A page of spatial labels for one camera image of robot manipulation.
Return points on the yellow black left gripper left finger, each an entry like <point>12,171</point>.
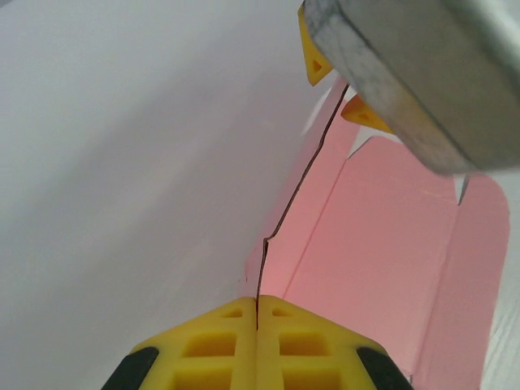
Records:
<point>203,349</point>

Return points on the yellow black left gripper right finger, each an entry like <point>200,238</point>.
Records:
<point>308,349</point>

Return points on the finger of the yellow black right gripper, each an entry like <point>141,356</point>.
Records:
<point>363,115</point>
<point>313,65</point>

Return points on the pink paper box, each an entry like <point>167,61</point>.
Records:
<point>386,243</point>

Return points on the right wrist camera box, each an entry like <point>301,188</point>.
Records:
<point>406,61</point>

